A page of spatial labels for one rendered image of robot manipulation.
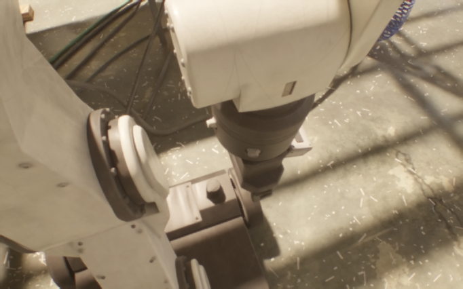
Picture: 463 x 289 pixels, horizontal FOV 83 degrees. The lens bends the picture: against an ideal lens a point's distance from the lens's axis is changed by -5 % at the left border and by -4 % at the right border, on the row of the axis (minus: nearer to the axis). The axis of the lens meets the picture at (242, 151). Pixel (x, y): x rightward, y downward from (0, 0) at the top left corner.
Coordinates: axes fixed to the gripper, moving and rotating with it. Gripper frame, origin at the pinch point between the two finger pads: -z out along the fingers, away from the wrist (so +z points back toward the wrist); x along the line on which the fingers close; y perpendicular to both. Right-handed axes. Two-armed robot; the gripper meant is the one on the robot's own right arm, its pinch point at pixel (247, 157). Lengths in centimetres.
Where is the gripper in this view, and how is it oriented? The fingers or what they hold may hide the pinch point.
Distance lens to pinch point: 39.0
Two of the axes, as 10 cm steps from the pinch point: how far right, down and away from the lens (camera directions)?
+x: -3.4, -8.8, 3.3
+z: 0.6, -3.6, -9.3
